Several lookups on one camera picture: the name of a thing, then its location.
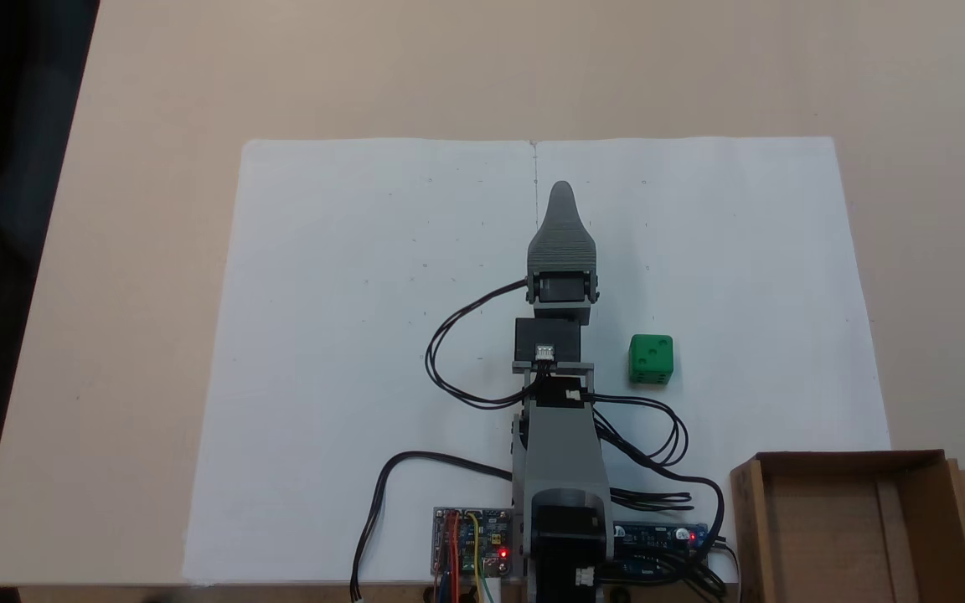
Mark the blue circuit board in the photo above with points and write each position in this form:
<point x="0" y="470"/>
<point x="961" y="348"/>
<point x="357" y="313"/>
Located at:
<point x="650" y="533"/>

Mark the green die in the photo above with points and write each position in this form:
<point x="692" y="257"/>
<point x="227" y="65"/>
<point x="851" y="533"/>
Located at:
<point x="650" y="360"/>

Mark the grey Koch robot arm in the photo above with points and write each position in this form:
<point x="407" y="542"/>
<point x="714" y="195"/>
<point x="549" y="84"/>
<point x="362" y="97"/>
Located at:
<point x="560" y="435"/>

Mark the white paper sheet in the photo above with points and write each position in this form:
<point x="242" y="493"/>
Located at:
<point x="742" y="251"/>
<point x="348" y="293"/>

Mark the brown cardboard box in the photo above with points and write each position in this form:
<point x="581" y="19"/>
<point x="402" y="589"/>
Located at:
<point x="826" y="528"/>

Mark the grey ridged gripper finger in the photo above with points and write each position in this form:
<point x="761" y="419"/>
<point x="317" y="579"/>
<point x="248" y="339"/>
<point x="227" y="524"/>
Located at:
<point x="562" y="243"/>

